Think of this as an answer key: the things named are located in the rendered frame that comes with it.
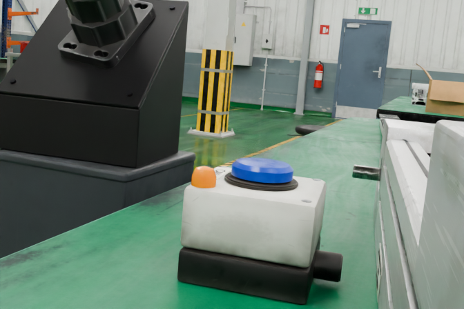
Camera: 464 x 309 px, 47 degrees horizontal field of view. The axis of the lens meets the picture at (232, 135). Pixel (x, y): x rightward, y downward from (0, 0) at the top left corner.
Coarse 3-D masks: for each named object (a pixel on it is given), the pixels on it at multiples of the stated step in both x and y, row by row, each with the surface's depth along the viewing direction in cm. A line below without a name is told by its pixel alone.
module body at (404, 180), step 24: (408, 144) 41; (384, 168) 43; (408, 168) 30; (384, 192) 38; (408, 192) 24; (384, 216) 35; (408, 216) 20; (384, 240) 34; (408, 240) 20; (384, 264) 30; (408, 264) 21; (384, 288) 28; (408, 288) 18
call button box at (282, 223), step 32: (192, 192) 31; (224, 192) 31; (256, 192) 32; (288, 192) 32; (320, 192) 34; (192, 224) 32; (224, 224) 31; (256, 224) 31; (288, 224) 30; (320, 224) 35; (192, 256) 32; (224, 256) 32; (256, 256) 31; (288, 256) 30; (320, 256) 33; (224, 288) 32; (256, 288) 31; (288, 288) 31
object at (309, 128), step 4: (296, 128) 358; (300, 128) 353; (304, 128) 350; (308, 128) 349; (312, 128) 353; (316, 128) 359; (320, 128) 362; (300, 132) 352; (304, 132) 349; (308, 132) 347
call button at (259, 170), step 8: (240, 160) 34; (248, 160) 34; (256, 160) 35; (264, 160) 35; (272, 160) 35; (232, 168) 34; (240, 168) 33; (248, 168) 33; (256, 168) 33; (264, 168) 33; (272, 168) 33; (280, 168) 33; (288, 168) 33; (240, 176) 33; (248, 176) 33; (256, 176) 32; (264, 176) 32; (272, 176) 32; (280, 176) 33; (288, 176) 33
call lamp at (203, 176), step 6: (198, 168) 32; (204, 168) 32; (210, 168) 32; (192, 174) 32; (198, 174) 32; (204, 174) 32; (210, 174) 32; (192, 180) 32; (198, 180) 32; (204, 180) 31; (210, 180) 32; (198, 186) 32; (204, 186) 32; (210, 186) 32
